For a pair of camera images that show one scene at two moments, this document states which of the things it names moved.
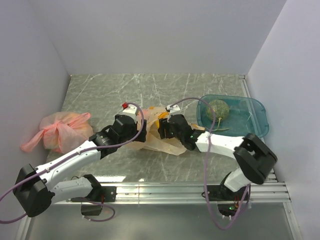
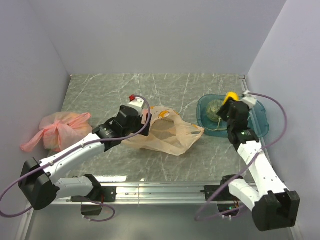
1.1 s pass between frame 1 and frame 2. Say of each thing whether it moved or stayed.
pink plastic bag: stayed
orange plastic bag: stayed
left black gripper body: moved
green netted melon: stayed
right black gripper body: moved
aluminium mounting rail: stayed
